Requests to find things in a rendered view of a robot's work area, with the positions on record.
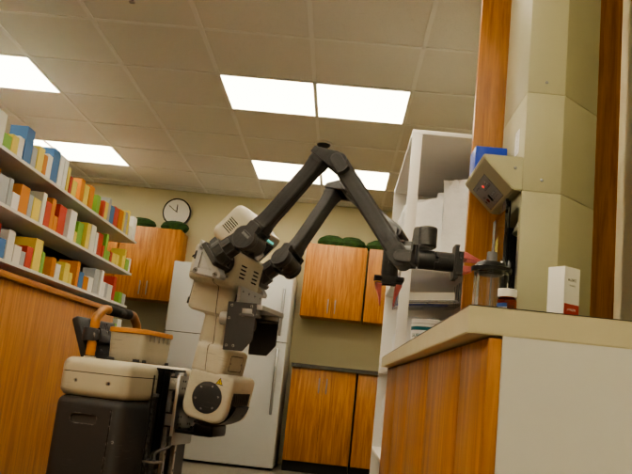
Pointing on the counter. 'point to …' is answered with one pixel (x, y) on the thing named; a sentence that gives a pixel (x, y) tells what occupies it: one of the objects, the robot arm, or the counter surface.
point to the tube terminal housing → (552, 195)
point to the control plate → (487, 192)
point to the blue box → (482, 154)
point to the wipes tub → (421, 326)
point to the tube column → (553, 52)
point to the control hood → (503, 172)
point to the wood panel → (603, 196)
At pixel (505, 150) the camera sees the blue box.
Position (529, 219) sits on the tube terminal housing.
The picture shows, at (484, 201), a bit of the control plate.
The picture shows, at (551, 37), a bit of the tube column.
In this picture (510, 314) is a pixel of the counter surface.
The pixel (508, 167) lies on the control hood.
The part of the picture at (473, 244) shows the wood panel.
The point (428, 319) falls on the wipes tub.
